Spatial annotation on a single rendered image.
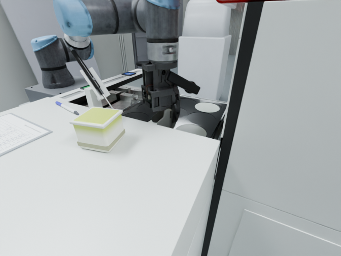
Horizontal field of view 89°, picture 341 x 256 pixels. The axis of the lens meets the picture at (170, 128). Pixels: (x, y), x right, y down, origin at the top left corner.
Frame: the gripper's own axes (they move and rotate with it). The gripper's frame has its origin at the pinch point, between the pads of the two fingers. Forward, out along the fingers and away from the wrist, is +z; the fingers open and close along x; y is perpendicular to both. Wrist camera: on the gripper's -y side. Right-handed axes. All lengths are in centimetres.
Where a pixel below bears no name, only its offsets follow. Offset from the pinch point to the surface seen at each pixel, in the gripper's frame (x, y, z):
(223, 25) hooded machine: -152, -164, -27
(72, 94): -35.1, 24.1, -4.3
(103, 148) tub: 9.8, 21.0, -6.6
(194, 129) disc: 2.6, -7.5, 1.4
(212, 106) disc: -8.4, -24.9, 1.3
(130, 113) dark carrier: -19.4, 6.6, 1.4
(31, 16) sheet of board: -269, 47, -37
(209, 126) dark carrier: 3.7, -12.7, 1.3
